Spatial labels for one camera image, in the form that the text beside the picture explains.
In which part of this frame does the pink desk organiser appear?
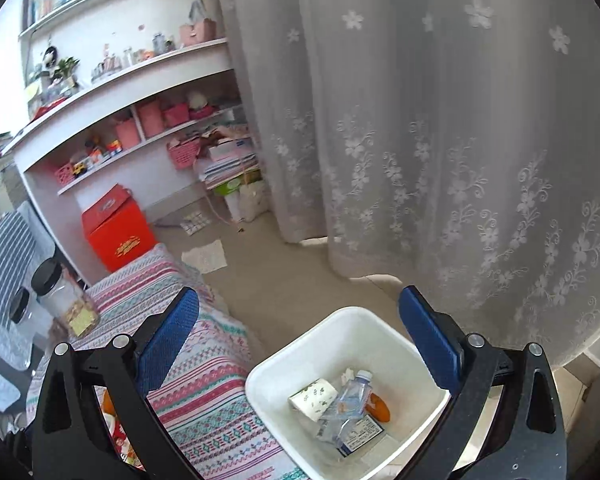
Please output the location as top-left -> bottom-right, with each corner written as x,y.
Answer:
180,0 -> 218,47

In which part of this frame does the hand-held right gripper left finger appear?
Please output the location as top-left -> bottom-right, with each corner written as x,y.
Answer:
32,286 -> 203,480

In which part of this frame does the cream tote bag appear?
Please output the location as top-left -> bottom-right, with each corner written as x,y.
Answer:
237,180 -> 271,223

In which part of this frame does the tall pink container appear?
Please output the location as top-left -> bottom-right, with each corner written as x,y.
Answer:
137,100 -> 165,137

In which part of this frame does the striped quilted sofa cover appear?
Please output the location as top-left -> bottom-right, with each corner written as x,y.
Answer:
0,210 -> 43,371

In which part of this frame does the floral print paper cup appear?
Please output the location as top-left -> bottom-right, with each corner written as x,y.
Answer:
288,377 -> 340,421

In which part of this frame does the red instant noodle cup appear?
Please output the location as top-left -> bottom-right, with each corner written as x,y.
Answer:
105,414 -> 143,468

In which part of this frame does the pink cylinder pen holder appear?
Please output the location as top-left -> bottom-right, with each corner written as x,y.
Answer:
114,120 -> 141,150

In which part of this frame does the white plastic waste bin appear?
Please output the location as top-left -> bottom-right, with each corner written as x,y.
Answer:
245,306 -> 453,480

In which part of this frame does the dark blue cardboard box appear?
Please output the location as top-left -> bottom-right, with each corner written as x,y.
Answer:
337,412 -> 387,458

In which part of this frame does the red gift box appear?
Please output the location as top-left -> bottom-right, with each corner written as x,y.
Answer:
82,205 -> 157,273

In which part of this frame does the white shelf unit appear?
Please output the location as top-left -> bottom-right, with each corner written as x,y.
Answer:
0,0 -> 261,286

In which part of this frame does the stack of papers and folders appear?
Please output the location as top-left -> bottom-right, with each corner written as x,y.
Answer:
197,127 -> 261,188

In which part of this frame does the orange wrapper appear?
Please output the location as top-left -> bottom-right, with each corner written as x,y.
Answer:
367,394 -> 392,422

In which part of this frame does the patterned woven tablecloth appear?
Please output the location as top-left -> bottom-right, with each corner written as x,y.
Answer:
27,243 -> 306,480

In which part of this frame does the tile pattern sheet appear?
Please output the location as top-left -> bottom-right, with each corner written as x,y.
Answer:
180,211 -> 212,236

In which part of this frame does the grey floral lace curtain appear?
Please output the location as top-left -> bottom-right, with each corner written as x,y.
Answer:
210,0 -> 600,371

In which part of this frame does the small black-lidded clear jar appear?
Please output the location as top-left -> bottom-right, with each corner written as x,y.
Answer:
7,286 -> 56,356

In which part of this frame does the hanging pink basket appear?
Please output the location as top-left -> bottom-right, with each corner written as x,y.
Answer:
166,139 -> 202,170

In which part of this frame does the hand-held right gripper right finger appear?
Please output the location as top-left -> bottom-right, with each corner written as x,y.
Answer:
396,285 -> 567,480

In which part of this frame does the large black-lidded clear jar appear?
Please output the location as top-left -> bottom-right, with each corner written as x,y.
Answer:
31,259 -> 101,337

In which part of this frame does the small potted plant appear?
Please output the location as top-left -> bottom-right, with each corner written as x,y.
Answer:
55,56 -> 81,84

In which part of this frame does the green-labelled cardboard carton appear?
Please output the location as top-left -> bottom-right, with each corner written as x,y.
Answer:
214,172 -> 261,211

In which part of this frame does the clear plastic water bottle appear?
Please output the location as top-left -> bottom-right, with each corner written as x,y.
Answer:
317,370 -> 374,448

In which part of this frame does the white paper sheet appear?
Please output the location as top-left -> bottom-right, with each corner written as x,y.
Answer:
181,239 -> 228,275

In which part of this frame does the pink slotted basket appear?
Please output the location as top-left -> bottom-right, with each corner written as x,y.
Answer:
161,104 -> 190,128

